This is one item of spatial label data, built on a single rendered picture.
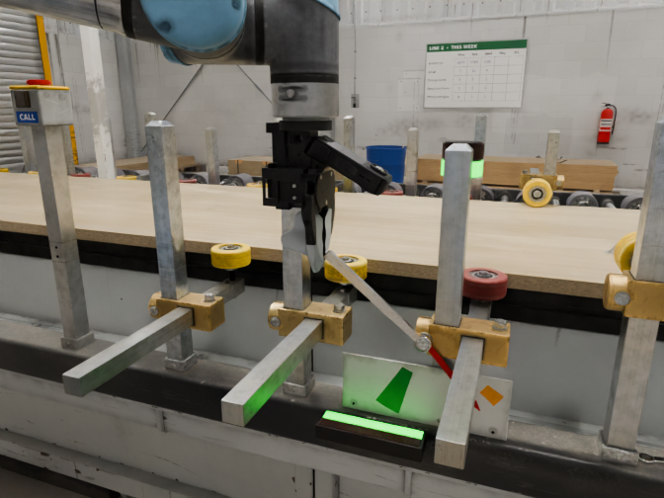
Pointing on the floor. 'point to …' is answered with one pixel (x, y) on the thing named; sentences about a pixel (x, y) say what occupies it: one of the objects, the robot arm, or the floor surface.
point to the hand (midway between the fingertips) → (320, 263)
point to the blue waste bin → (389, 159)
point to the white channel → (97, 101)
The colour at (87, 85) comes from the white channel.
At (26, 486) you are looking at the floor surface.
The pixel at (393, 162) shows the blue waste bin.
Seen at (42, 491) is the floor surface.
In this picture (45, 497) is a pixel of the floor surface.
